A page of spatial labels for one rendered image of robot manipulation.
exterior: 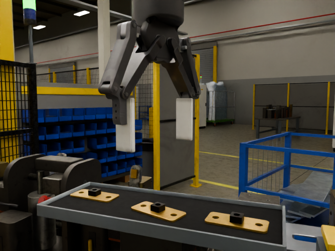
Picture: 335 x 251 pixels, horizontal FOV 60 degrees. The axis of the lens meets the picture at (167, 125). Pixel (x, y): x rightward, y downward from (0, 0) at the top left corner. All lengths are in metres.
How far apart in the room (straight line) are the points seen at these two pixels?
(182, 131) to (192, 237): 0.18
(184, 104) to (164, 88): 3.34
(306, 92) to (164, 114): 9.49
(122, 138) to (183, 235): 0.15
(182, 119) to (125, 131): 0.14
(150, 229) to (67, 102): 2.87
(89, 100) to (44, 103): 0.53
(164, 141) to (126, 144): 3.48
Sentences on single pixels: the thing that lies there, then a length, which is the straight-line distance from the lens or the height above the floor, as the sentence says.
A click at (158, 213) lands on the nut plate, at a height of 1.16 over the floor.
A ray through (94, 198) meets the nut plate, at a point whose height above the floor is 1.16.
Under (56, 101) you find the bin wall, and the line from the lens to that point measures 3.16.
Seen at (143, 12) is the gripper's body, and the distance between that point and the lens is 0.42.
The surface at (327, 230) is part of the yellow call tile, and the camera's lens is 0.46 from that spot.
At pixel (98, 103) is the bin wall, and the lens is 3.45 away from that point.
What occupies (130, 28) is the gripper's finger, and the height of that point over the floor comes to 1.42.
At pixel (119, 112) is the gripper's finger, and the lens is 0.37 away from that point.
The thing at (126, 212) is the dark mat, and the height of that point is 1.16.
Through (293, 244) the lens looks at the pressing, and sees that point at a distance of 0.78.
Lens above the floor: 1.33
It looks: 5 degrees down
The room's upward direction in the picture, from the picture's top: straight up
